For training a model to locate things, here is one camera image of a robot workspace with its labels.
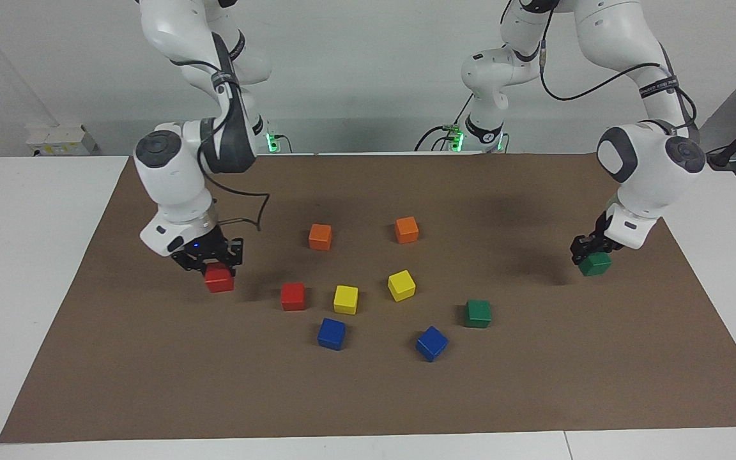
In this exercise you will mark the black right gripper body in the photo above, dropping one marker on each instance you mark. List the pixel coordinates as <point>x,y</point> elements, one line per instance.
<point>205,249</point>

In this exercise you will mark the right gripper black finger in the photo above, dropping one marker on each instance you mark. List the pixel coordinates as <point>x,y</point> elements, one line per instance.
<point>197,267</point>
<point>237,263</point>

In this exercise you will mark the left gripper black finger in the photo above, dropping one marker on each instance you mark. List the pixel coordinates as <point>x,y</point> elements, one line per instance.
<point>615,251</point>
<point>577,257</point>

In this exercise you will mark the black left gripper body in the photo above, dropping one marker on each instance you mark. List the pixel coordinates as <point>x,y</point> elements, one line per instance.
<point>595,241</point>

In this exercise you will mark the green wooden cube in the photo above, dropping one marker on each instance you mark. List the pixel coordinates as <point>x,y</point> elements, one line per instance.
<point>595,264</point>
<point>477,314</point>

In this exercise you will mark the red wooden cube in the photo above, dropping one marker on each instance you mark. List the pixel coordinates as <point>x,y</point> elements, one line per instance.
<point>292,296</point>
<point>220,281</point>

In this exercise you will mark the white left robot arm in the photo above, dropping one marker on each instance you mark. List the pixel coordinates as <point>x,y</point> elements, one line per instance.
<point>649,166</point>

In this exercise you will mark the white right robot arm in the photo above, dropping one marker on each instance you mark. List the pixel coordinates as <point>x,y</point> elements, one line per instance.
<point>170,185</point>

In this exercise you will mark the orange wooden cube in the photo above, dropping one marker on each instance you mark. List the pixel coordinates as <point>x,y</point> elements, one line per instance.
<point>406,229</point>
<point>320,236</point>

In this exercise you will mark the brown table mat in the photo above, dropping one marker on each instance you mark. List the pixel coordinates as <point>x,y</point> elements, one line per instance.
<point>151,351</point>

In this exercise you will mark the yellow wooden cube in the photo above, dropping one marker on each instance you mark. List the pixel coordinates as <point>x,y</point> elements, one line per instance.
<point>401,285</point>
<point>345,299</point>

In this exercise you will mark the blue wooden cube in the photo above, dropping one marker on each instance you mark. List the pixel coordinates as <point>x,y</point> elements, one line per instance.
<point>432,343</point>
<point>331,333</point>

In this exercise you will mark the green lit base plug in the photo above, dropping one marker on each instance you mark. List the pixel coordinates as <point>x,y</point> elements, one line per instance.
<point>272,142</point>
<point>454,137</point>

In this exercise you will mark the white box with yellow labels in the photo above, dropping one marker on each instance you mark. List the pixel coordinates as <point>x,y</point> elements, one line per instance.
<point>61,140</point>

